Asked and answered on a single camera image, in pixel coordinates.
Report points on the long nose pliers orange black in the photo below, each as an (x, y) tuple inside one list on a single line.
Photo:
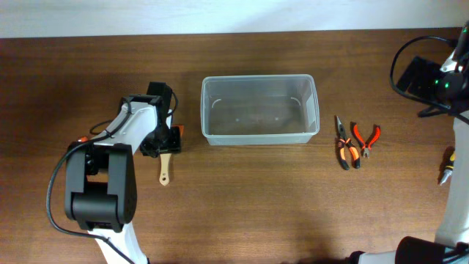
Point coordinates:
[(343, 142)]

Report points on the small red cutting pliers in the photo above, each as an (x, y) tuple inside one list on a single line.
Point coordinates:
[(366, 145)]

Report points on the screwdriver black yellow handle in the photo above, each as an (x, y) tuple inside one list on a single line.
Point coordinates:
[(447, 165)]

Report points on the clear plastic container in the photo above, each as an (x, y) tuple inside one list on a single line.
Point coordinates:
[(259, 109)]

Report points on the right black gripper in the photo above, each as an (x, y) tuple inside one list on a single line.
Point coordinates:
[(427, 70)]

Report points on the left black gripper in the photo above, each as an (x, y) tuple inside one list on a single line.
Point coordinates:
[(174, 146)]

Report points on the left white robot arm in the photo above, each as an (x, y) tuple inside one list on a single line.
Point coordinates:
[(100, 179)]

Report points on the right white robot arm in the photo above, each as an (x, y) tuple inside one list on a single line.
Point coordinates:
[(444, 90)]

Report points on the orange scraper wooden handle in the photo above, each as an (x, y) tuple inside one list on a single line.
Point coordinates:
[(172, 146)]

